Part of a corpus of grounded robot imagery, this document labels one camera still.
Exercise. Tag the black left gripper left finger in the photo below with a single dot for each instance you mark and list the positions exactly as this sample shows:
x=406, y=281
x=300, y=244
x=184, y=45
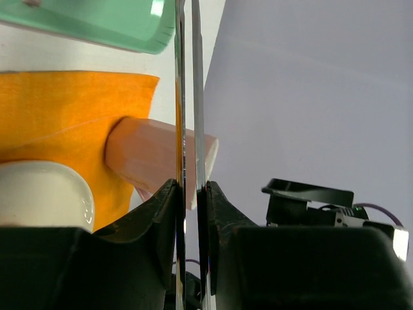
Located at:
x=125, y=265

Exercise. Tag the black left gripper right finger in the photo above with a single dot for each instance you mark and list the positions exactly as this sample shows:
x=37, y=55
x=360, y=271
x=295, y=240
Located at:
x=304, y=267

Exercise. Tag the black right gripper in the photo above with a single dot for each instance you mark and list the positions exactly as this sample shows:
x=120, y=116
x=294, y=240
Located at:
x=295, y=203

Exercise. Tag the metal serving tongs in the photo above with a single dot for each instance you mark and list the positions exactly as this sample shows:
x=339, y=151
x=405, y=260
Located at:
x=199, y=138

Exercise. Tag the pink and white mug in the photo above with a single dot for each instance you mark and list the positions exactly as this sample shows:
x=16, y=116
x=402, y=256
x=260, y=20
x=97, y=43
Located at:
x=143, y=153

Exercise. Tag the white and blue plate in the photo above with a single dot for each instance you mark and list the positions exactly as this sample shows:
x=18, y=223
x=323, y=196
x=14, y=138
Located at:
x=45, y=194

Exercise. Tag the orange placemat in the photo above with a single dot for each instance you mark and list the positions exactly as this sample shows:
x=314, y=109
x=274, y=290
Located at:
x=66, y=117

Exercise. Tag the green floral tray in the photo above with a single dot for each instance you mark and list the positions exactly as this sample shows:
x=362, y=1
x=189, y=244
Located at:
x=138, y=26

